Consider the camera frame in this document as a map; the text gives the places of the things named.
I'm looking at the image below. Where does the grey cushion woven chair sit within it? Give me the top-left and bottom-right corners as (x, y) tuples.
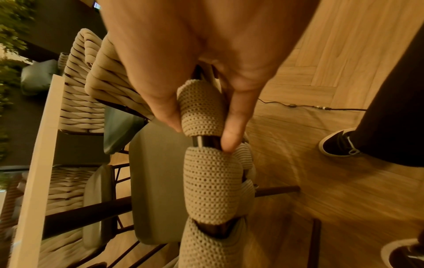
(38, 163), (117, 268)
(127, 62), (322, 268)

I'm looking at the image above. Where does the white table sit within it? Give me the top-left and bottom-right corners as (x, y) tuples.
(8, 74), (133, 268)

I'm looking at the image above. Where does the person's right black shoe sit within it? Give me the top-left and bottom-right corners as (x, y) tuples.
(318, 127), (363, 158)

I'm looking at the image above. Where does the person's black shoe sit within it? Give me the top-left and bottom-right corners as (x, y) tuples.
(380, 237), (424, 268)
(318, 127), (363, 158)

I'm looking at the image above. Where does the long black floor cable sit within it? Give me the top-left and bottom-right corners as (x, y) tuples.
(257, 98), (368, 112)

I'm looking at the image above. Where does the person's right hand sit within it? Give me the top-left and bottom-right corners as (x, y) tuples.
(97, 0), (320, 154)

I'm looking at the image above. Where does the person's left black shoe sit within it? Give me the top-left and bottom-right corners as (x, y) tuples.
(380, 237), (424, 268)

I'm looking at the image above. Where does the teal cushion woven chair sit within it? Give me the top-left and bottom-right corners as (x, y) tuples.
(57, 28), (156, 155)

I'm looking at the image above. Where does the grey green bean bag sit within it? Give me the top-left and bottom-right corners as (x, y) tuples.
(20, 59), (61, 96)

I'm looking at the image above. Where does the green plant foliage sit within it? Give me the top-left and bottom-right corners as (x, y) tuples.
(0, 0), (38, 117)

